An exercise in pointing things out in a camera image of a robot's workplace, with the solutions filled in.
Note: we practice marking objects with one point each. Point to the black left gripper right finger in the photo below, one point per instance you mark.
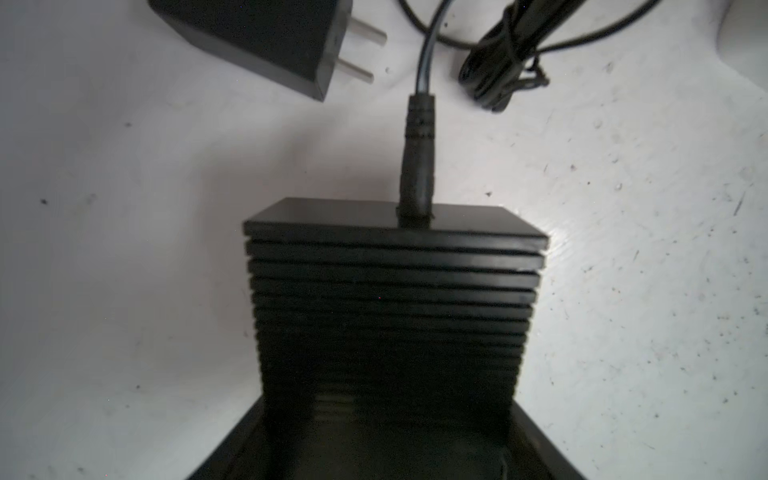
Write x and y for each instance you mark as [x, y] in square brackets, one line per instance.
[533, 455]

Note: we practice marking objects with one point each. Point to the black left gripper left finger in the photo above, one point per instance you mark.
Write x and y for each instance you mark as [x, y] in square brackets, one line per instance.
[242, 455]

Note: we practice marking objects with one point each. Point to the black power adapter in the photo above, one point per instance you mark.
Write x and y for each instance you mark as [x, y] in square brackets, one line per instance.
[297, 44]

